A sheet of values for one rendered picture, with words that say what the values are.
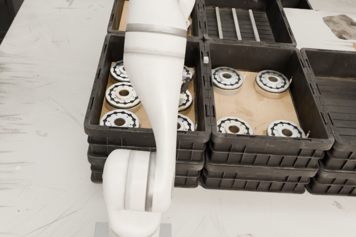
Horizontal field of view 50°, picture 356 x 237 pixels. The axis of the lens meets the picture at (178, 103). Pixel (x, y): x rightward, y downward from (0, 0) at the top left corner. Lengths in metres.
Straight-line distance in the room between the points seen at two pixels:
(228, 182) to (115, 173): 0.55
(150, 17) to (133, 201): 0.26
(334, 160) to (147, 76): 0.64
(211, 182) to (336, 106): 0.46
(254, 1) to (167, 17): 1.07
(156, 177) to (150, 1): 0.25
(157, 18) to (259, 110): 0.66
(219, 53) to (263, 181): 0.42
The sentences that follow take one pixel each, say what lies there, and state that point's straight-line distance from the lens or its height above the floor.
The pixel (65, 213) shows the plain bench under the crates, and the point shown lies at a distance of 1.04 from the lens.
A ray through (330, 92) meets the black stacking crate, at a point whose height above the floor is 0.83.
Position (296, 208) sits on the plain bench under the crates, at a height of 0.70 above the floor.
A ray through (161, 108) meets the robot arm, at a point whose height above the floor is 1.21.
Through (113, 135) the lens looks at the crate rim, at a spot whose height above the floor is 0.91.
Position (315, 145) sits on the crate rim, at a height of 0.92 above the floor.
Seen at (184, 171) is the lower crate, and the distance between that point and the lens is 1.01.
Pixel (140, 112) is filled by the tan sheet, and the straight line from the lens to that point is 1.07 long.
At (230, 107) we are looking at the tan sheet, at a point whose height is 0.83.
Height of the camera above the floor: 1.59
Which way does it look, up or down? 43 degrees down
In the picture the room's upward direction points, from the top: 7 degrees clockwise
